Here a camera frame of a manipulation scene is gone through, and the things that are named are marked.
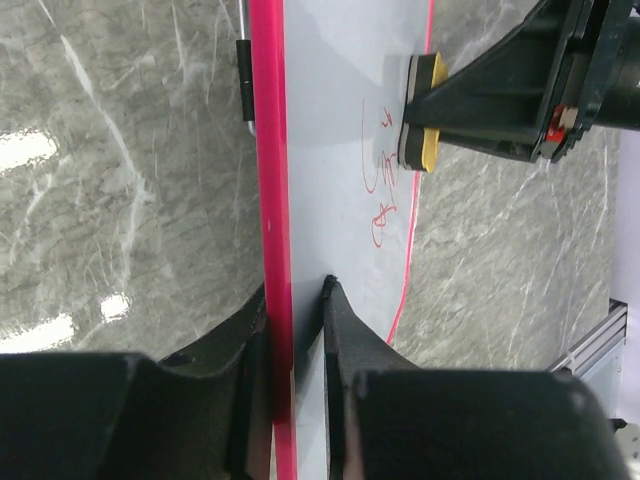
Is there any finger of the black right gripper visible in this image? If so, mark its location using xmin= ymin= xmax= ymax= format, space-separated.
xmin=426 ymin=1 xmax=595 ymax=162

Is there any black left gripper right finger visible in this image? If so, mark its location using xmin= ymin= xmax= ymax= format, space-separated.
xmin=322 ymin=276 xmax=628 ymax=479

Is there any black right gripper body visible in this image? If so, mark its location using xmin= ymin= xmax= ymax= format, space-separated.
xmin=579 ymin=1 xmax=639 ymax=131

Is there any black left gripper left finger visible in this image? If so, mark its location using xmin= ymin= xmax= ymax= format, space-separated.
xmin=1 ymin=290 xmax=272 ymax=479

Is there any yellow bone-shaped eraser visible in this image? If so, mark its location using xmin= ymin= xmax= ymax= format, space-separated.
xmin=397 ymin=53 xmax=448 ymax=173

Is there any pink framed whiteboard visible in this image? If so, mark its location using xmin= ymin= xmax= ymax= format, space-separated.
xmin=241 ymin=1 xmax=434 ymax=479

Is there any aluminium right side rail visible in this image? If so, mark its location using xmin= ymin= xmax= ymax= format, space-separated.
xmin=547 ymin=300 xmax=628 ymax=376

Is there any wire whiteboard stand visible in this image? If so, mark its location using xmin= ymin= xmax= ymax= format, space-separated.
xmin=236 ymin=0 xmax=256 ymax=136

